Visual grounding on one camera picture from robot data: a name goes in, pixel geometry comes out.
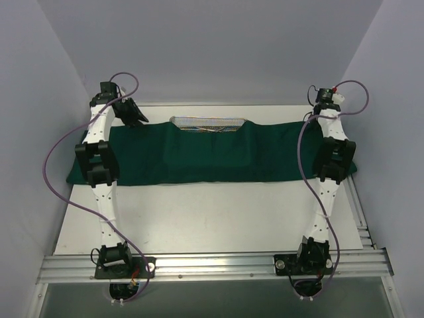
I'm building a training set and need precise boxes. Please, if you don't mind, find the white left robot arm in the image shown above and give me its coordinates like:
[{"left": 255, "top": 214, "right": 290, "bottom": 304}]
[{"left": 75, "top": 93, "right": 134, "bottom": 278}]

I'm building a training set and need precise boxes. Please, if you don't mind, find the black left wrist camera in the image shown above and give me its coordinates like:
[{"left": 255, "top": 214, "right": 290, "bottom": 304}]
[{"left": 99, "top": 81, "right": 120, "bottom": 99}]

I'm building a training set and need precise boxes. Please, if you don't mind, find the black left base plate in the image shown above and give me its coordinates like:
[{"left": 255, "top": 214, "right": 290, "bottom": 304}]
[{"left": 94, "top": 256, "right": 156, "bottom": 280}]

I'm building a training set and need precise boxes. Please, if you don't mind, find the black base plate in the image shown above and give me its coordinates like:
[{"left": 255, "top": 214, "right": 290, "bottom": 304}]
[
  {"left": 94, "top": 256, "right": 156, "bottom": 280},
  {"left": 273, "top": 253, "right": 333, "bottom": 276}
]

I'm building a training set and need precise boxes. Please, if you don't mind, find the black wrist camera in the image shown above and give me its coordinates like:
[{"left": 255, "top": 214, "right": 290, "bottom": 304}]
[
  {"left": 99, "top": 81, "right": 120, "bottom": 99},
  {"left": 313, "top": 88, "right": 341, "bottom": 115}
]

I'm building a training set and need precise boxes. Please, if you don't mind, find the aluminium frame rail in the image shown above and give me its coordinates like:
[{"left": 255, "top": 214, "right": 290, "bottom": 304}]
[{"left": 36, "top": 248, "right": 394, "bottom": 284}]

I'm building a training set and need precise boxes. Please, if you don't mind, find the metal mesh instrument tray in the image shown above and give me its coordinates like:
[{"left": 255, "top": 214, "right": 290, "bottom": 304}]
[{"left": 170, "top": 116, "right": 246, "bottom": 133}]

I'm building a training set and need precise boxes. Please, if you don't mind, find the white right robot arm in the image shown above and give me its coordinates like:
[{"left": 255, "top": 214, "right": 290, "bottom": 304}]
[{"left": 294, "top": 102, "right": 356, "bottom": 274}]

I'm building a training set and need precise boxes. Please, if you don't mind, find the green surgical drape cloth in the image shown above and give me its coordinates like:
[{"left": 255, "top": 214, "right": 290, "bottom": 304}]
[{"left": 65, "top": 119, "right": 359, "bottom": 187}]

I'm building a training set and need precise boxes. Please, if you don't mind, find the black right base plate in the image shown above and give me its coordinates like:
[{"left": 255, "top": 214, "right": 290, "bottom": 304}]
[{"left": 273, "top": 253, "right": 333, "bottom": 276}]

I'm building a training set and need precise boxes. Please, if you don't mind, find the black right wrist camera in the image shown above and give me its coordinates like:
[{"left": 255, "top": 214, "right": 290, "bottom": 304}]
[{"left": 313, "top": 88, "right": 341, "bottom": 115}]

